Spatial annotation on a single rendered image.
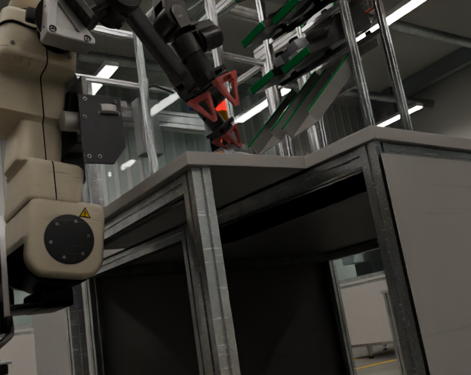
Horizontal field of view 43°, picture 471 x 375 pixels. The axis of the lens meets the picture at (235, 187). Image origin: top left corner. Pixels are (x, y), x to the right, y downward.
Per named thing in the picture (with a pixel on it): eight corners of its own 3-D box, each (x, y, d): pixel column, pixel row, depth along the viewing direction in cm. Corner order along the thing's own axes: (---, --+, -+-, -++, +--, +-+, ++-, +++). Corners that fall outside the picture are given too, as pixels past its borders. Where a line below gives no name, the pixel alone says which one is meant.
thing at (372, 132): (374, 138, 124) (371, 124, 125) (79, 268, 236) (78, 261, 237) (632, 170, 211) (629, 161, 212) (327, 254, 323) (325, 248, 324)
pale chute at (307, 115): (319, 121, 157) (306, 109, 156) (292, 139, 168) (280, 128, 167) (362, 59, 171) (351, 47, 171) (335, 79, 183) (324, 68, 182)
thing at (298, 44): (301, 59, 167) (289, 38, 167) (293, 66, 171) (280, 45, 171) (321, 50, 172) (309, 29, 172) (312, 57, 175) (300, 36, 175)
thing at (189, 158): (187, 164, 121) (185, 150, 122) (52, 252, 192) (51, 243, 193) (414, 172, 161) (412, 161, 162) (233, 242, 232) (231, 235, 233)
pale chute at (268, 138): (281, 140, 168) (269, 130, 168) (258, 156, 179) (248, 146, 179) (325, 80, 183) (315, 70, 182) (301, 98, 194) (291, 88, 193)
